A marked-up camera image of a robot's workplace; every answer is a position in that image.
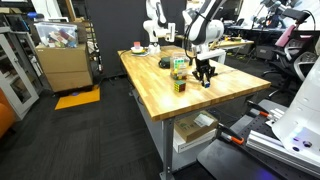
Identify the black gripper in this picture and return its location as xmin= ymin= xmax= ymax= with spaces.
xmin=192 ymin=57 xmax=218 ymax=86

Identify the large Rubik's cube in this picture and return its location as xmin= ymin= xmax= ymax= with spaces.
xmin=173 ymin=79 xmax=187 ymax=93

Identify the wooden slatted crate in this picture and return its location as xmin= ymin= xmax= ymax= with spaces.
xmin=169 ymin=54 xmax=191 ymax=81

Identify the wooden background desk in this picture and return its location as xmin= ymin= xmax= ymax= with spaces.
xmin=213 ymin=38 xmax=255 ymax=51

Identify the small cardboard box green print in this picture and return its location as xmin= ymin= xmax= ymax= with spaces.
xmin=173 ymin=110 xmax=219 ymax=144

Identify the black clamp with orange trigger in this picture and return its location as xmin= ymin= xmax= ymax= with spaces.
xmin=246 ymin=99 xmax=276 ymax=121
xmin=216 ymin=122 xmax=246 ymax=146

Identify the flat white box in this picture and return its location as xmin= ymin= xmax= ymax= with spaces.
xmin=172 ymin=128 xmax=218 ymax=154

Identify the white cup with red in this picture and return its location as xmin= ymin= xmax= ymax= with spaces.
xmin=130 ymin=41 xmax=149 ymax=57

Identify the black perforated mounting platform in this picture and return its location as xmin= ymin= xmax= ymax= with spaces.
xmin=196 ymin=98 xmax=320 ymax=180

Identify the black office chair pink cushion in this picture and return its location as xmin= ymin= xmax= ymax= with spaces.
xmin=269 ymin=8 xmax=316 ymax=73

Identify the grey mesh office chair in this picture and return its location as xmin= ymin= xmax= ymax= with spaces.
xmin=292 ymin=50 xmax=319 ymax=83

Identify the black partition panel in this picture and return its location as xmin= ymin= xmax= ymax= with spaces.
xmin=83 ymin=0 xmax=188 ymax=79

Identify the white robot housing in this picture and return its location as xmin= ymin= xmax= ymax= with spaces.
xmin=271 ymin=56 xmax=320 ymax=164

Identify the yellow floor mat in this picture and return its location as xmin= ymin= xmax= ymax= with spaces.
xmin=54 ymin=85 xmax=101 ymax=111

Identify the large cardboard box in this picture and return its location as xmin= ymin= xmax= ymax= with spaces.
xmin=34 ymin=43 xmax=92 ymax=74
xmin=44 ymin=69 xmax=94 ymax=93

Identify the clear plastic storage bin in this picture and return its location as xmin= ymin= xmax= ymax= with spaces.
xmin=34 ymin=21 xmax=79 ymax=49

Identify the white glass door cabinet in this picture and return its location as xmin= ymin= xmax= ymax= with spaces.
xmin=0 ymin=26 xmax=40 ymax=121

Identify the orange seat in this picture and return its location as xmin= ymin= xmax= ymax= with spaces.
xmin=0 ymin=89 xmax=18 ymax=139

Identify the black robot cable hose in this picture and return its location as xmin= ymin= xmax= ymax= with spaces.
xmin=182 ymin=11 xmax=209 ymax=66

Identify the silver aluminium extrusion rail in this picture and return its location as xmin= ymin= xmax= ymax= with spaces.
xmin=245 ymin=129 xmax=320 ymax=171

